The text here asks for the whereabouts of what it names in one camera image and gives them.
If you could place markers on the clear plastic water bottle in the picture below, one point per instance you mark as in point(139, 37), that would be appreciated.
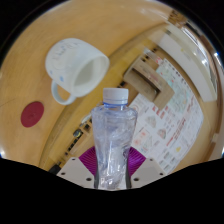
point(114, 140)

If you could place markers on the flat round red coaster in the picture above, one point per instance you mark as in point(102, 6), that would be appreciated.
point(32, 114)

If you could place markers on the wide printed wall poster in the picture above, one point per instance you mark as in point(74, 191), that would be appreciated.
point(173, 130)

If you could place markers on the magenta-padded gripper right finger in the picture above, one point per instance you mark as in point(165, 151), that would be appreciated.
point(146, 171)

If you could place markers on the tall white cabinet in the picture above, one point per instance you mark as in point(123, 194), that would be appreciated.
point(190, 63)

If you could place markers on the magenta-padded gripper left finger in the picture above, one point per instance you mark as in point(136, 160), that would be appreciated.
point(75, 171)

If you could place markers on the small dark tape measure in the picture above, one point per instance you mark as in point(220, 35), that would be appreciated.
point(78, 133)

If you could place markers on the white ceramic mug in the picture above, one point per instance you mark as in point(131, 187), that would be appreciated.
point(66, 60)

